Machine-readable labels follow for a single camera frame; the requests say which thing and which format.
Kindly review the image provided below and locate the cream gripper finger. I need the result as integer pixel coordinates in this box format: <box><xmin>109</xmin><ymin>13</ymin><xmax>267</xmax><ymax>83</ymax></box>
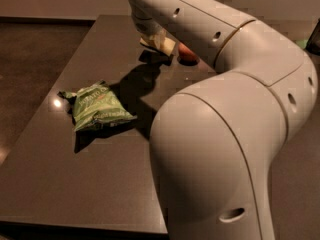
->
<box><xmin>143</xmin><ymin>28</ymin><xmax>177</xmax><ymax>57</ymax></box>

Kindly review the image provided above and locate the yellow sponge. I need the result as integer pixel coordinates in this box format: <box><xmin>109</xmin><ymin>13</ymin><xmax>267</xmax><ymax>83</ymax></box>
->
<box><xmin>139</xmin><ymin>33</ymin><xmax>177</xmax><ymax>56</ymax></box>

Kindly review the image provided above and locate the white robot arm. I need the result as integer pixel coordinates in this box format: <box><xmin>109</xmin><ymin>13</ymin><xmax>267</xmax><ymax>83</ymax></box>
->
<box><xmin>128</xmin><ymin>0</ymin><xmax>318</xmax><ymax>240</ymax></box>

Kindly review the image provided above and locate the red apple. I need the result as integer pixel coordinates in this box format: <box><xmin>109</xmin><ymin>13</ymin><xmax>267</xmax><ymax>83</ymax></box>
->
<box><xmin>178</xmin><ymin>43</ymin><xmax>198</xmax><ymax>65</ymax></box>

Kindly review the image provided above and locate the green chip bag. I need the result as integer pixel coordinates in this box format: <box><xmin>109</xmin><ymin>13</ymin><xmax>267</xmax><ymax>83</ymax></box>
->
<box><xmin>58</xmin><ymin>80</ymin><xmax>136</xmax><ymax>132</ymax></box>

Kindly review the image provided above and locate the dark object at right edge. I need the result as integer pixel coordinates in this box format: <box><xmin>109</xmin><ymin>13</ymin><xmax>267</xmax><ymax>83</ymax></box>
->
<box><xmin>306</xmin><ymin>18</ymin><xmax>320</xmax><ymax>55</ymax></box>

